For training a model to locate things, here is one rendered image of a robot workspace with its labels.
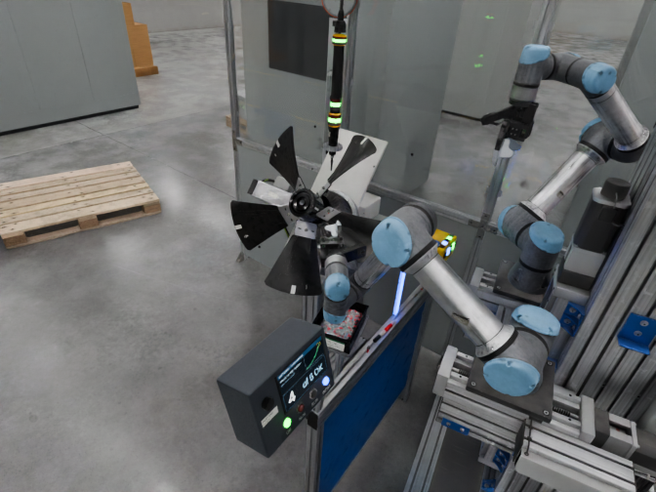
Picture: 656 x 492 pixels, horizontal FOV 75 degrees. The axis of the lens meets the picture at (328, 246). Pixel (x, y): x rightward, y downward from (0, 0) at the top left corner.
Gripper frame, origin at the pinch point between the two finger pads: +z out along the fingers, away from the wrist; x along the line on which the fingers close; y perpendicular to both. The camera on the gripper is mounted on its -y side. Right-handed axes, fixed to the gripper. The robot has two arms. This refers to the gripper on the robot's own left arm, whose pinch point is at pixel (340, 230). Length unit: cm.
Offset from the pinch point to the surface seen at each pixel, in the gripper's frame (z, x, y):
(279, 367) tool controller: -71, -9, 16
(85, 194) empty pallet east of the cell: 218, 83, 227
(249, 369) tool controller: -70, -8, 23
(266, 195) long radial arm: 41, 4, 32
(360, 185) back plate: 37.0, 0.1, -10.6
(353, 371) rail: -38, 32, -2
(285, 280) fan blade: -4.1, 18.8, 21.9
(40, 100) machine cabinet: 430, 46, 369
